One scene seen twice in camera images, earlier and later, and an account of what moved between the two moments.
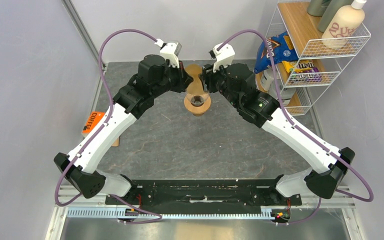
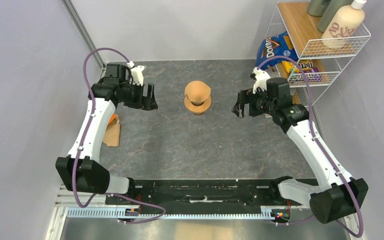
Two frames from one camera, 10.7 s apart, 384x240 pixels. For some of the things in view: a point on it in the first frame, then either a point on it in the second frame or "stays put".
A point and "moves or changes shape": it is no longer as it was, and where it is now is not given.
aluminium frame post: [81, 27] stays put
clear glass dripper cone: [197, 100] stays put
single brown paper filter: [195, 86] moves or changes shape
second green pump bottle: [317, 8] stays put
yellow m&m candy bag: [302, 70] stays put
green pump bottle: [333, 8] stays put
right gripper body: [212, 80] to [259, 103]
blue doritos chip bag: [282, 48] stays put
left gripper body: [174, 77] to [132, 95]
